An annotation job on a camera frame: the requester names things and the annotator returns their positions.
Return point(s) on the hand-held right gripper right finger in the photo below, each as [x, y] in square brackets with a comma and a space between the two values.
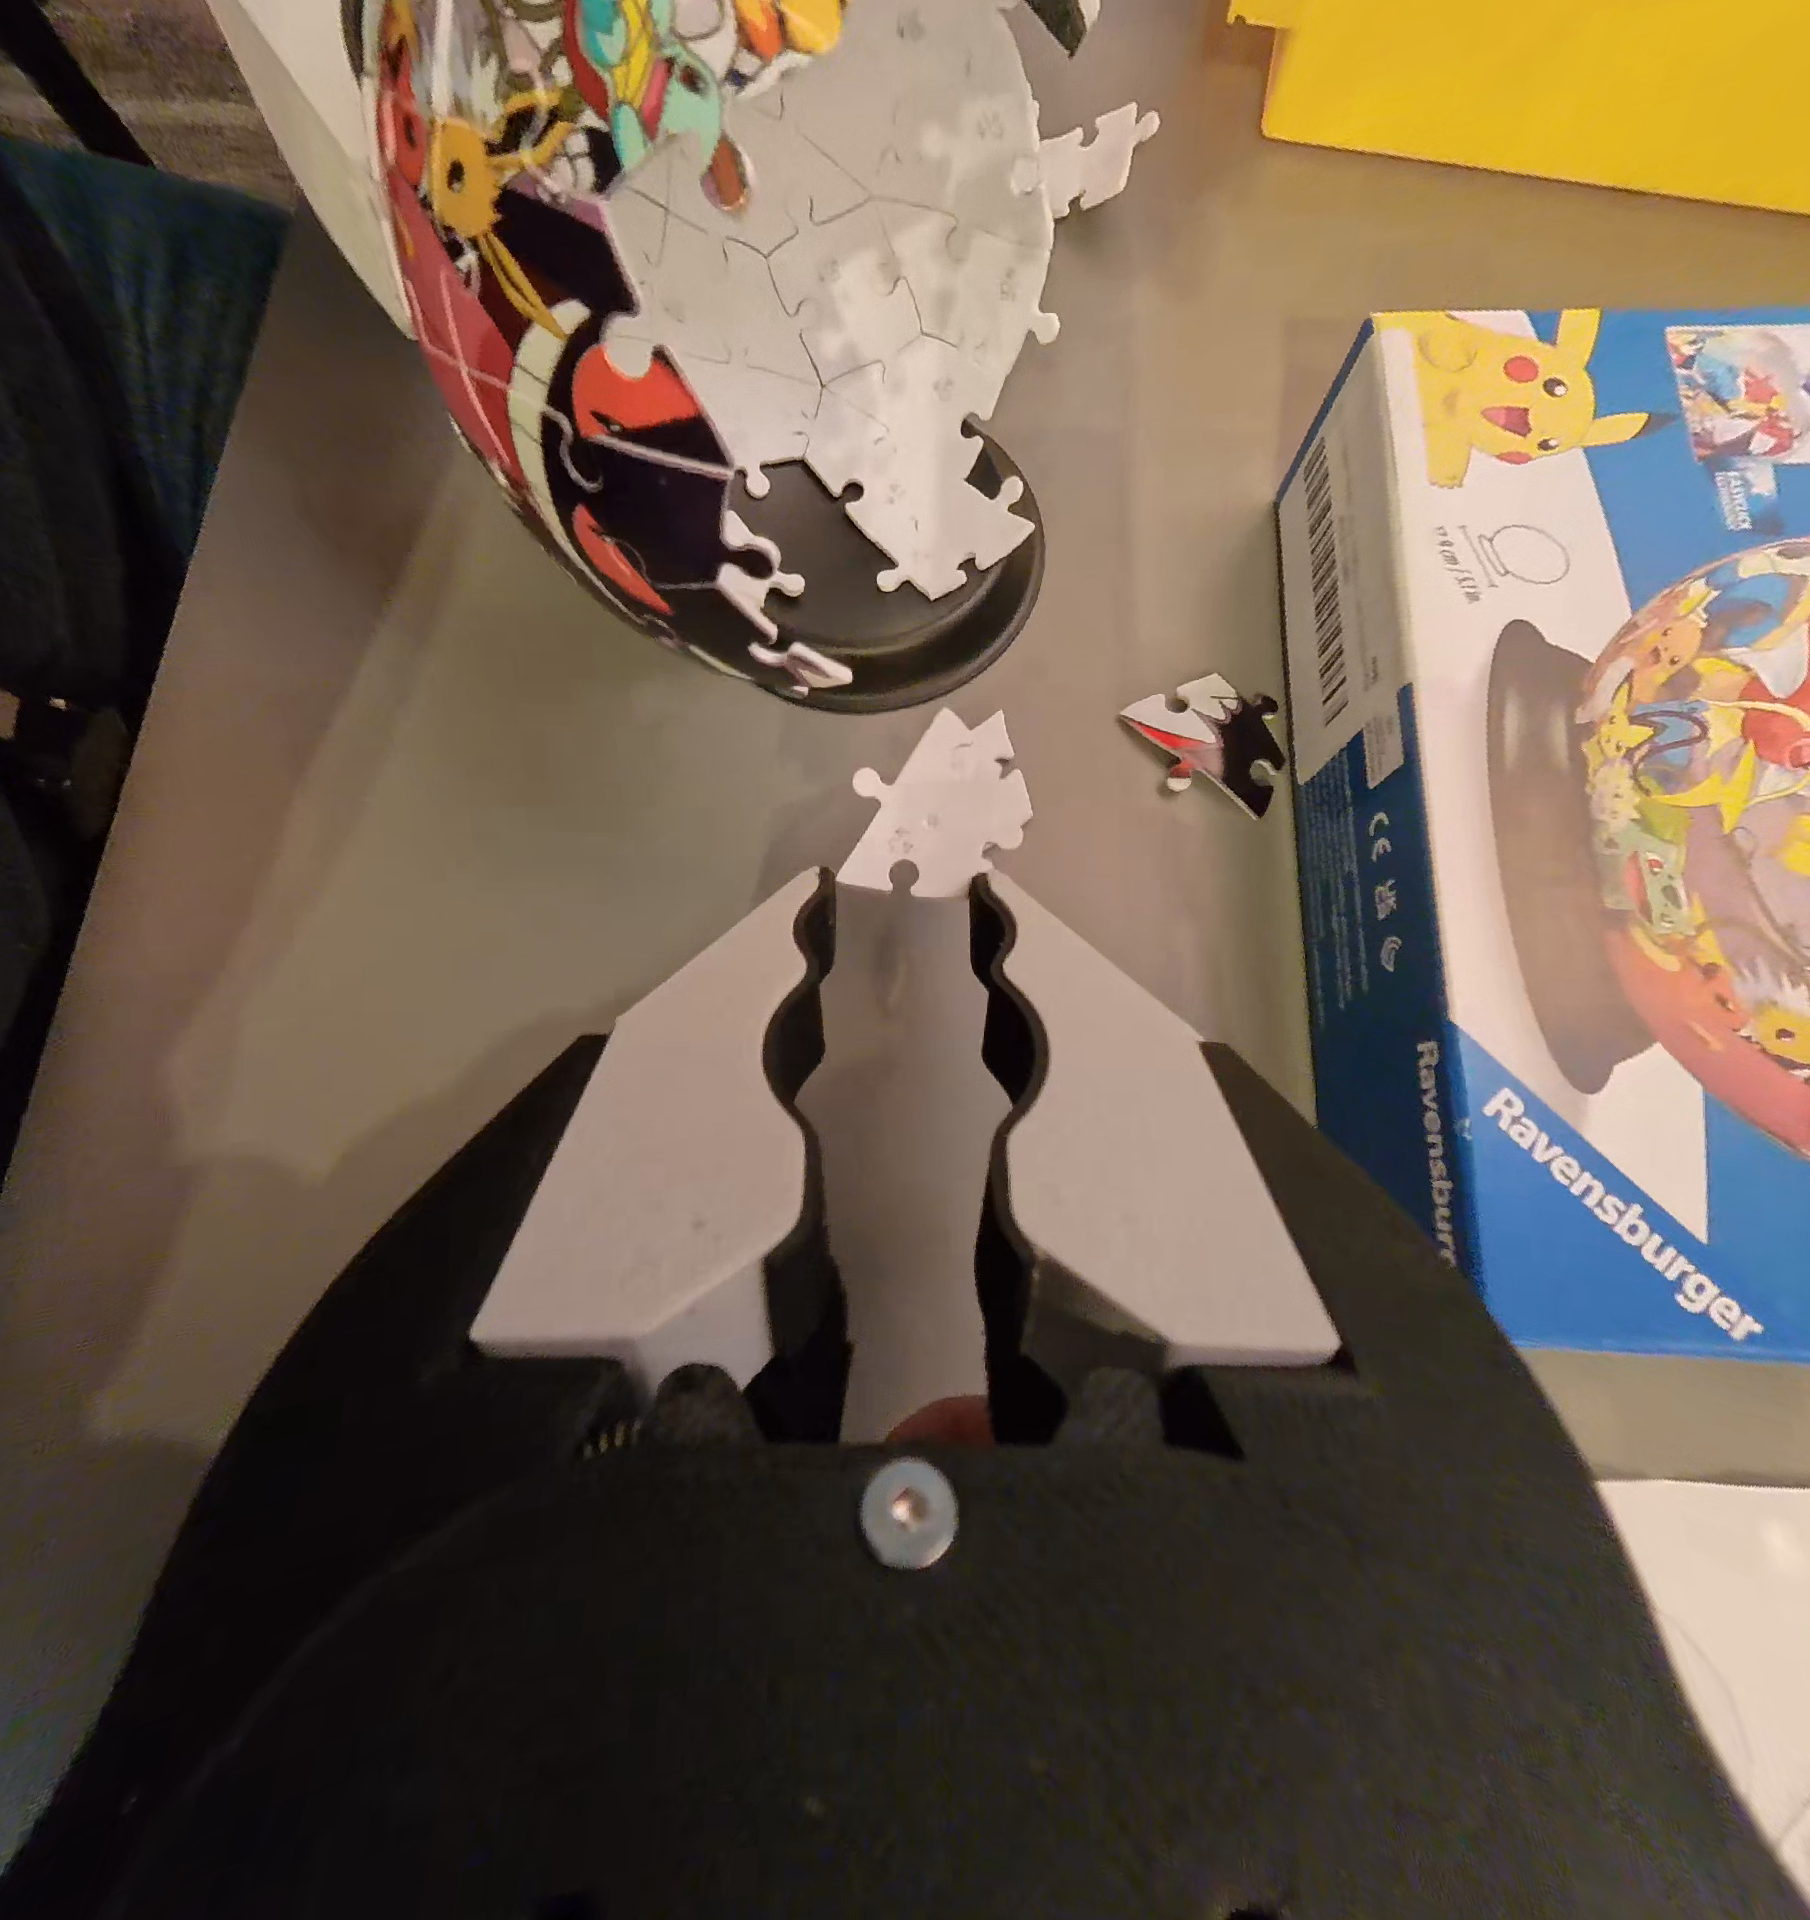
[1159, 1214]

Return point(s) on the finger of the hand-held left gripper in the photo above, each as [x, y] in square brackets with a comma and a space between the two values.
[298, 106]
[1057, 18]

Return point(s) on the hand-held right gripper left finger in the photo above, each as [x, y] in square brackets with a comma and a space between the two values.
[650, 1214]

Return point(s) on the colourful puzzle ball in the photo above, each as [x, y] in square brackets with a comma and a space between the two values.
[847, 299]

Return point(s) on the white puzzle piece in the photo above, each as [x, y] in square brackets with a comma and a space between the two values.
[941, 809]

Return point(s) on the black ball stand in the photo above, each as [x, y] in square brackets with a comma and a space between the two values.
[935, 630]

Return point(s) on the blue puzzle box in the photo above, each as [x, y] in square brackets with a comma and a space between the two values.
[1446, 901]

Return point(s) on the black red puzzle piece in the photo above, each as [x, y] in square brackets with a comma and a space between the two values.
[1219, 742]

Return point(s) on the yellow plastic bin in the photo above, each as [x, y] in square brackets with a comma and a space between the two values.
[1563, 92]

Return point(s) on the white instruction sheet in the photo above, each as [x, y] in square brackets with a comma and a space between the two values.
[1744, 1651]

